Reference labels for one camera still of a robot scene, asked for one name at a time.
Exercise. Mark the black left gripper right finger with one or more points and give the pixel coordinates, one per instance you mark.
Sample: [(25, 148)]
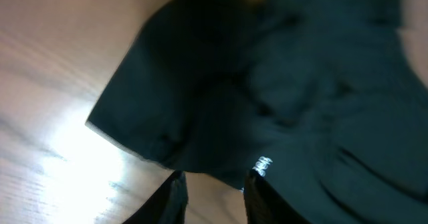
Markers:
[(264, 205)]

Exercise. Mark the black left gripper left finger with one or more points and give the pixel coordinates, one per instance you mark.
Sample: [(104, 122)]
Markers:
[(167, 205)]

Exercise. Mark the black t-shirt white logo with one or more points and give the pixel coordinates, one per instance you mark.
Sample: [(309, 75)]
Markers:
[(317, 96)]

